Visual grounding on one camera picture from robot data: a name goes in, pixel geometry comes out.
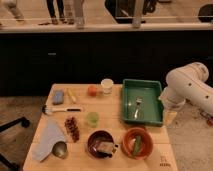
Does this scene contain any brown grape bunch toy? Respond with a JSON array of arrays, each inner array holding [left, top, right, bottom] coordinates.
[[65, 117, 79, 142]]

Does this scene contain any orange bowl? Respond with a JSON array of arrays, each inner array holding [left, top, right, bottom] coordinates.
[[121, 127, 153, 159]]

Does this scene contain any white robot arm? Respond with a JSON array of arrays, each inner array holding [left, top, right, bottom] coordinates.
[[159, 62, 213, 115]]

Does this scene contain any silver metal fork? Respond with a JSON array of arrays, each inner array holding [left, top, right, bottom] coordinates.
[[134, 97, 142, 119]]

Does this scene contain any blue sponge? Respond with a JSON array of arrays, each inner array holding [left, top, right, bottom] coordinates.
[[52, 90, 64, 105]]

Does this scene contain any blue-grey cloth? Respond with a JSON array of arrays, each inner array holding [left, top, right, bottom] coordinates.
[[32, 120, 66, 162]]

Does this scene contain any dark cabinet counter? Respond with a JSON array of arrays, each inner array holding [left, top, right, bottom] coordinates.
[[0, 27, 213, 96]]

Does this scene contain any dark brown bowl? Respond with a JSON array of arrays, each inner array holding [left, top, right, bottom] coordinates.
[[86, 130, 114, 159]]

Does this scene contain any metal measuring cup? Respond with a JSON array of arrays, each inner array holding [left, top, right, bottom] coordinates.
[[52, 141, 68, 159]]

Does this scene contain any sponge in brown bowl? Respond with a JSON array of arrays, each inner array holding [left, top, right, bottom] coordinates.
[[97, 141, 118, 156]]

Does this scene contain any green plastic cup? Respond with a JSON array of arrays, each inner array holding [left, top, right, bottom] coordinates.
[[86, 112, 99, 128]]

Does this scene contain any green plastic tray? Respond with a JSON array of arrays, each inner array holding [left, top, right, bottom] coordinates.
[[121, 79, 163, 127]]

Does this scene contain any yellow stick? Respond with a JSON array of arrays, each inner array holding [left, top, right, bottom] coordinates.
[[67, 88, 77, 103]]

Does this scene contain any white cup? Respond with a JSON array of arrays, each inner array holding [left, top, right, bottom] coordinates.
[[101, 78, 114, 94]]

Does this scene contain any orange tomato toy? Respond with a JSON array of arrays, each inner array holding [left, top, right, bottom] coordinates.
[[87, 85, 97, 97]]

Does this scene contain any green vegetable toy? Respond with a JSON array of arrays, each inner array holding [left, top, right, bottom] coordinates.
[[133, 135, 141, 156]]

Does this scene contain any white dish brush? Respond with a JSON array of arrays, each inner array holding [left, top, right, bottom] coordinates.
[[42, 106, 82, 115]]

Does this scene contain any black office chair base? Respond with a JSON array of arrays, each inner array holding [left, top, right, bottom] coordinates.
[[0, 117, 31, 171]]

